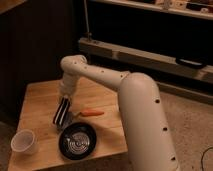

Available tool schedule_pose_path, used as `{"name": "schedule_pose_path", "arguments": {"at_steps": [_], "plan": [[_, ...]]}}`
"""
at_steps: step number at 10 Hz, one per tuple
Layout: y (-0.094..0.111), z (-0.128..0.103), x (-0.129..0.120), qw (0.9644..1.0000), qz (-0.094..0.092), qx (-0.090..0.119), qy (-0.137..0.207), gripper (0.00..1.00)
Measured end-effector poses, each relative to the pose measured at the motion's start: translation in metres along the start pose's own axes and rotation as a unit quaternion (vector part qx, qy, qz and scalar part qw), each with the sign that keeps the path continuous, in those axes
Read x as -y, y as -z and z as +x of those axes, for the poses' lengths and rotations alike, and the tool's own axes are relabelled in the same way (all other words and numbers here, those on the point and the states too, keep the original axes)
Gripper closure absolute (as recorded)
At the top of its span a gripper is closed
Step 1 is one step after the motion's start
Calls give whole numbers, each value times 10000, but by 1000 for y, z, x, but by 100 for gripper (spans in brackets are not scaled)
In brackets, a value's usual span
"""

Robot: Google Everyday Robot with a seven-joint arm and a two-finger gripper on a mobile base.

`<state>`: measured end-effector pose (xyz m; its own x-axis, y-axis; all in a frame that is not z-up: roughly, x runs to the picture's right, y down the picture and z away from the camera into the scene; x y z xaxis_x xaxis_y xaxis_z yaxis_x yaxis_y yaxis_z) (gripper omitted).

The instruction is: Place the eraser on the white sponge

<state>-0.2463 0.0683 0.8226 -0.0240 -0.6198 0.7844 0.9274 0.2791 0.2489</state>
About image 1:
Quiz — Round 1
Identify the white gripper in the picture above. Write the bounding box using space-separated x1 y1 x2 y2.
53 74 79 127

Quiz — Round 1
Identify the orange carrot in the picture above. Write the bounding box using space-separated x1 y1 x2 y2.
80 110 104 117

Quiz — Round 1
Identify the long white case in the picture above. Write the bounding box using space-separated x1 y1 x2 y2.
78 38 213 84

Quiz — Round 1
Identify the black round pan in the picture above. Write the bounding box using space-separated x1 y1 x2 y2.
59 122 97 160

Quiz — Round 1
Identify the black case handle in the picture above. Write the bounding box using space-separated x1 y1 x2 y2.
175 58 207 69

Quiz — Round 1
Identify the black cable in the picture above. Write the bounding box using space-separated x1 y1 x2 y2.
200 146 213 171

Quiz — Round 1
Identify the metal vertical pole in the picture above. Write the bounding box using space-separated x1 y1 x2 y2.
83 0 91 41

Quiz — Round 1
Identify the wooden table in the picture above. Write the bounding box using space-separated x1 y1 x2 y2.
8 78 127 171

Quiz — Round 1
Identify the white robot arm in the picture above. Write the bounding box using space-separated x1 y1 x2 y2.
53 55 181 171

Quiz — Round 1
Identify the white wall shelf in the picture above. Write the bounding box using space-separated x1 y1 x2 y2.
92 0 213 21

